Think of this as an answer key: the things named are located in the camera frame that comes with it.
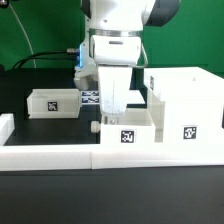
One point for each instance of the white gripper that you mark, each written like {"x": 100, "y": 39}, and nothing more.
{"x": 114, "y": 84}

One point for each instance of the white front drawer box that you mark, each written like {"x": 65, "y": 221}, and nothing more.
{"x": 135, "y": 127}

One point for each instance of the white drawer box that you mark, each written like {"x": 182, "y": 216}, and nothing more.
{"x": 54, "y": 103}
{"x": 135, "y": 127}

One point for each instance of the white drawer cabinet frame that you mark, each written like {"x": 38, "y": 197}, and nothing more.
{"x": 186, "y": 104}

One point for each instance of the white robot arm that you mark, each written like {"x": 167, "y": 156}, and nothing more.
{"x": 118, "y": 18}

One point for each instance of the white rear drawer box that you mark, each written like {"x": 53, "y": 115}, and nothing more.
{"x": 54, "y": 103}

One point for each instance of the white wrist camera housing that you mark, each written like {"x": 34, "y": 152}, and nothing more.
{"x": 109, "y": 50}

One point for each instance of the white U-shaped border wall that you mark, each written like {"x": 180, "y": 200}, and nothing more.
{"x": 68, "y": 157}

